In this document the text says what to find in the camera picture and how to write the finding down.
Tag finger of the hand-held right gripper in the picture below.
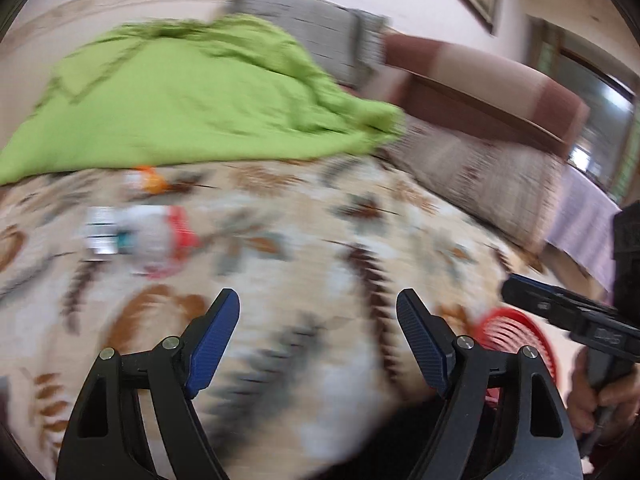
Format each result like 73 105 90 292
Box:
501 280 640 361
507 273 608 311

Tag leaf printed blanket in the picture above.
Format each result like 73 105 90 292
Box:
0 155 556 480

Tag table with purple cloth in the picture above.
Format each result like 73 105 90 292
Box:
545 165 623 293

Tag person's right hand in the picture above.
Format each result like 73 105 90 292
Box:
566 347 640 453

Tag red mesh basket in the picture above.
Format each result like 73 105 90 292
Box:
470 308 561 406

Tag white plastic bottle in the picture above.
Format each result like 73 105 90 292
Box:
117 205 173 273

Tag red white packet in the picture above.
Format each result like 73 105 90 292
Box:
145 205 201 278

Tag grey quilted pillow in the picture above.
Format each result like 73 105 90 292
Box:
220 0 388 88

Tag white teal packet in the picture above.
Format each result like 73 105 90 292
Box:
81 205 122 262

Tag small orange packet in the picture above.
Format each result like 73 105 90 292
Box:
122 164 168 196

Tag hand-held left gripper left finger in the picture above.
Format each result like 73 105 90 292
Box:
57 288 241 480

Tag wooden mirror cabinet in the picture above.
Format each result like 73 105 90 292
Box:
527 15 640 201

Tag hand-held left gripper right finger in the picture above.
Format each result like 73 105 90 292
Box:
396 288 585 480

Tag striped pillow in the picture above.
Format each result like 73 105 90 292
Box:
387 115 566 256

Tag green quilt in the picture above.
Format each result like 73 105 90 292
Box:
0 14 406 187

